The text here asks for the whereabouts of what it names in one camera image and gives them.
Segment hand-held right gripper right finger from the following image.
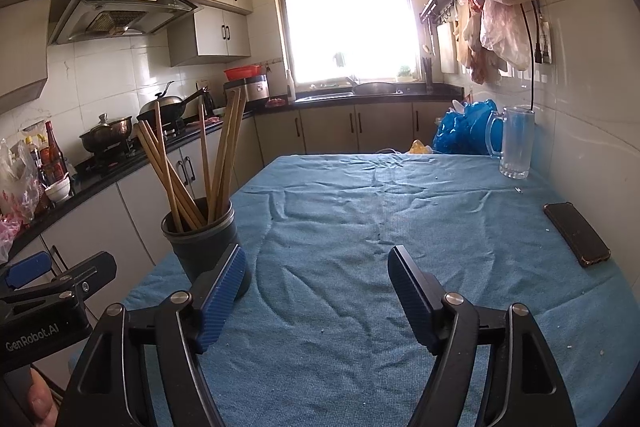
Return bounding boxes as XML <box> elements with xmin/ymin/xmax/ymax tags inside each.
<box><xmin>387</xmin><ymin>244</ymin><xmax>576</xmax><ymax>427</ymax></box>

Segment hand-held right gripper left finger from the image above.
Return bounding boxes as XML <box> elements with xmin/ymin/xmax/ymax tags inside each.
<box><xmin>70</xmin><ymin>243</ymin><xmax>248</xmax><ymax>427</ymax></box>

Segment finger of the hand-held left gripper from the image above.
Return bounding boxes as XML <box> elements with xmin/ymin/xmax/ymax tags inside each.
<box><xmin>47</xmin><ymin>251</ymin><xmax>117</xmax><ymax>308</ymax></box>
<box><xmin>0</xmin><ymin>252</ymin><xmax>53</xmax><ymax>291</ymax></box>

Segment dark grey perforated utensil holder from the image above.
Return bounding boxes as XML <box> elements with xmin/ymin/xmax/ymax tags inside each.
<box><xmin>161</xmin><ymin>197</ymin><xmax>252</xmax><ymax>300</ymax></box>

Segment bunch of wooden chopsticks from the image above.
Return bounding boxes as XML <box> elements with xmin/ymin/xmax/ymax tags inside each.
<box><xmin>135</xmin><ymin>87</ymin><xmax>248</xmax><ymax>233</ymax></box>

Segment person's left hand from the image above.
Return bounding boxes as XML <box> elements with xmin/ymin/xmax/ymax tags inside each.
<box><xmin>25</xmin><ymin>367</ymin><xmax>63</xmax><ymax>427</ymax></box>

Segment white red printed plastic bag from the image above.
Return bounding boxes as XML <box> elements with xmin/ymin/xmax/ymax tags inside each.
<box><xmin>0</xmin><ymin>139</ymin><xmax>41</xmax><ymax>228</ymax></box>

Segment white ceramic bowl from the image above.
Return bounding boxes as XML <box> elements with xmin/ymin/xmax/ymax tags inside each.
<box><xmin>45</xmin><ymin>179</ymin><xmax>76</xmax><ymax>204</ymax></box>

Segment blue towel table cover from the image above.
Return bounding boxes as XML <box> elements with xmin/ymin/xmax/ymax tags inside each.
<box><xmin>70</xmin><ymin>153</ymin><xmax>640</xmax><ymax>427</ymax></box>

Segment dark sauce bottle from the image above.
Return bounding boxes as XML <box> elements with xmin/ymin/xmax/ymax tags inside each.
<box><xmin>42</xmin><ymin>121</ymin><xmax>68</xmax><ymax>180</ymax></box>

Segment black kitchen countertop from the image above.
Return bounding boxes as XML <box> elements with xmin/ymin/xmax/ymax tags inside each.
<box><xmin>0</xmin><ymin>84</ymin><xmax>451</xmax><ymax>268</ymax></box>

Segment metal cooking pot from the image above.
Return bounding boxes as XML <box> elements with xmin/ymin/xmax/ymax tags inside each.
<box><xmin>79</xmin><ymin>113</ymin><xmax>135</xmax><ymax>154</ymax></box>

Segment blue plastic bag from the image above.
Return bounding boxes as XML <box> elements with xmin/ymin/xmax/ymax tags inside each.
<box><xmin>432</xmin><ymin>99</ymin><xmax>503</xmax><ymax>156</ymax></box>

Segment phone in black case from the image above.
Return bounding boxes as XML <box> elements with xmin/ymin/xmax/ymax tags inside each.
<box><xmin>543</xmin><ymin>202</ymin><xmax>612</xmax><ymax>269</ymax></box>

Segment black gas stove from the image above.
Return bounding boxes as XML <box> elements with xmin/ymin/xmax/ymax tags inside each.
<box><xmin>80</xmin><ymin>119</ymin><xmax>188</xmax><ymax>165</ymax></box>

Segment clear glass mug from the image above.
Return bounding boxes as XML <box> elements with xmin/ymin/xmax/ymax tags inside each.
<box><xmin>486</xmin><ymin>106</ymin><xmax>536</xmax><ymax>180</ymax></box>

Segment black wok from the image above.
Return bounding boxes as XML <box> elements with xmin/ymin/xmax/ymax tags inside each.
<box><xmin>136</xmin><ymin>87</ymin><xmax>208</xmax><ymax>122</ymax></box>

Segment beige lower kitchen cabinets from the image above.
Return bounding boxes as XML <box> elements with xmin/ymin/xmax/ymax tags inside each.
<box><xmin>10</xmin><ymin>99</ymin><xmax>471</xmax><ymax>308</ymax></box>

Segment silver rice cooker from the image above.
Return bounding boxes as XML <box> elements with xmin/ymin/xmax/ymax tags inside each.
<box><xmin>223</xmin><ymin>75</ymin><xmax>271</xmax><ymax>110</ymax></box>

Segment steel sink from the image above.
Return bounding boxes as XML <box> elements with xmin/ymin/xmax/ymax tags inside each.
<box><xmin>295</xmin><ymin>92</ymin><xmax>356</xmax><ymax>102</ymax></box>

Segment red plastic basin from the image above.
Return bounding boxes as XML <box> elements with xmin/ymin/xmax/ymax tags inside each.
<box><xmin>223</xmin><ymin>64</ymin><xmax>262</xmax><ymax>82</ymax></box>

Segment brownish hanging plastic bag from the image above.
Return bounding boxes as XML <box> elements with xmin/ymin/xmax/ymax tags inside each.
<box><xmin>454</xmin><ymin>0</ymin><xmax>501</xmax><ymax>85</ymax></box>

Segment white cutting board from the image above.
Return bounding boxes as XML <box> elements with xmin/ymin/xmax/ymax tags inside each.
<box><xmin>437</xmin><ymin>22</ymin><xmax>458</xmax><ymax>75</ymax></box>

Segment steel range hood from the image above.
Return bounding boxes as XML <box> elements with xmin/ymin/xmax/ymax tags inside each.
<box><xmin>47</xmin><ymin>0</ymin><xmax>201</xmax><ymax>45</ymax></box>

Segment pinkish hanging plastic bag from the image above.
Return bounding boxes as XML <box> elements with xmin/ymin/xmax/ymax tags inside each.
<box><xmin>480</xmin><ymin>0</ymin><xmax>531</xmax><ymax>72</ymax></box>

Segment kitchen window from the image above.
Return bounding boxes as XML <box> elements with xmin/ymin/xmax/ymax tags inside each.
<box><xmin>267</xmin><ymin>0</ymin><xmax>423</xmax><ymax>90</ymax></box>

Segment black power cable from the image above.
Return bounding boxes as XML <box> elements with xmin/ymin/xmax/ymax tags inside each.
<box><xmin>520</xmin><ymin>4</ymin><xmax>543</xmax><ymax>110</ymax></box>

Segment black wall rack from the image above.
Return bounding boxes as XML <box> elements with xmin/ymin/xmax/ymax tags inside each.
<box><xmin>419</xmin><ymin>0</ymin><xmax>458</xmax><ymax>25</ymax></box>

